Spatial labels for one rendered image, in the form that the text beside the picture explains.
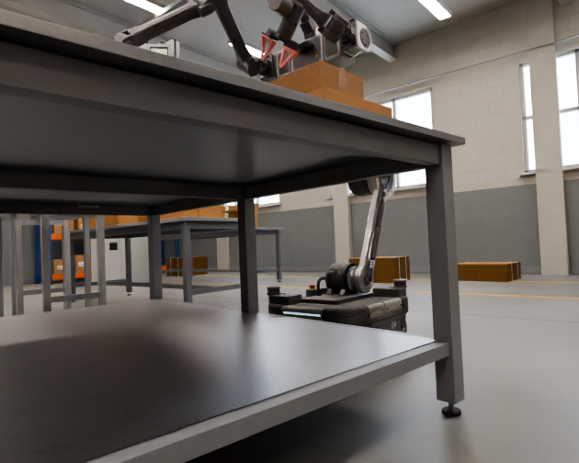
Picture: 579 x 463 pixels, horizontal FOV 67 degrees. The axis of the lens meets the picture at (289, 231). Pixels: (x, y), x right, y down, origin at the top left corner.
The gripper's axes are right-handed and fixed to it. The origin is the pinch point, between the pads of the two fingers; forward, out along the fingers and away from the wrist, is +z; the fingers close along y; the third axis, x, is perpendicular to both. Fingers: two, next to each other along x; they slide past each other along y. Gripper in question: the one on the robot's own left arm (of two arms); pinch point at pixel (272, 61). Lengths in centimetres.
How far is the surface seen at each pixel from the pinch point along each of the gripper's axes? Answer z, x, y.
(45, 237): 154, -103, 7
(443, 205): 9, 76, -13
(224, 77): -1, 56, 65
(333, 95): -5, 55, 34
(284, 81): 3.7, 7.5, -1.8
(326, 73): -5.8, 21.5, -3.3
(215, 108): 4, 56, 64
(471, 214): 94, -50, -541
